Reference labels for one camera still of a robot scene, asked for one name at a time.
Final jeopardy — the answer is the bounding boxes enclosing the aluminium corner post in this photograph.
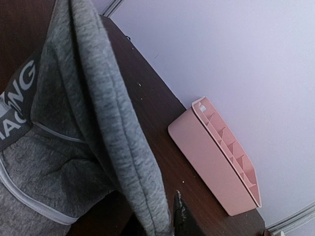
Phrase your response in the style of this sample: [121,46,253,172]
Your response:
[101,0,125,17]
[267,203,315,236]

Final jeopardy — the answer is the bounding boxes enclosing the pink divided organizer box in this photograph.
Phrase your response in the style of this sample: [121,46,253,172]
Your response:
[168,97,262,216]

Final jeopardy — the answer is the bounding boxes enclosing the left aluminium corner post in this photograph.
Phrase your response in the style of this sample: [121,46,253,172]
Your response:
[101,0,125,17]

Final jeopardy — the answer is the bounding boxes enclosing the right aluminium corner post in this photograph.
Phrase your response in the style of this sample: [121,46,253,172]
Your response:
[267,203,315,236]

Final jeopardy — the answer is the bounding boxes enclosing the grey boxer briefs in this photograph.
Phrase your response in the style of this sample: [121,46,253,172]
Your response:
[0,0,173,236]

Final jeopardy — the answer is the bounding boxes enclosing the white rolled item in box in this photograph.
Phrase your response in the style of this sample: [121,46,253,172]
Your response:
[199,104,206,112]

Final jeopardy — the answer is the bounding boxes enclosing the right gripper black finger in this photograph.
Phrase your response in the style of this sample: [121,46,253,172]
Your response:
[173,190,205,236]

